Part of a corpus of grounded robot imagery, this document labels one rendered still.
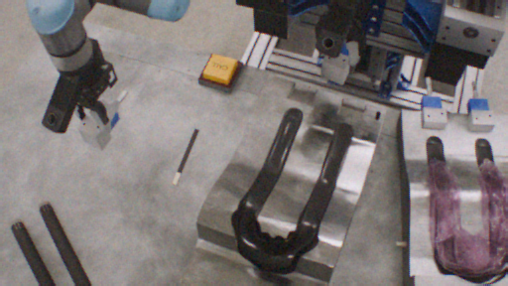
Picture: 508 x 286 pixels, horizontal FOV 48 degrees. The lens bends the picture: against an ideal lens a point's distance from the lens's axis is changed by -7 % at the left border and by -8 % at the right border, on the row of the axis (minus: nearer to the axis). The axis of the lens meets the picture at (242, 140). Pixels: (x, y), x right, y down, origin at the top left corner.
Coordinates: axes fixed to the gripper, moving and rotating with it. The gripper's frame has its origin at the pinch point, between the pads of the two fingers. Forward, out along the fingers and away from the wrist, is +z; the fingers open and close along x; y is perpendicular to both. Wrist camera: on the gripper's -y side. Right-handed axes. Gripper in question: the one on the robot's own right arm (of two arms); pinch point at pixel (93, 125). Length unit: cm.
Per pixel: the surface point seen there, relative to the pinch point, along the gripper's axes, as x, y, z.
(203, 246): -29.8, -8.4, 8.8
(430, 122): -58, 36, 7
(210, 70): -8.8, 28.7, 11.2
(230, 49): 29, 91, 95
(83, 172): 3.9, -5.2, 15.0
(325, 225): -48.8, 3.5, 2.3
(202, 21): 47, 99, 95
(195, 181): -19.1, 5.0, 15.0
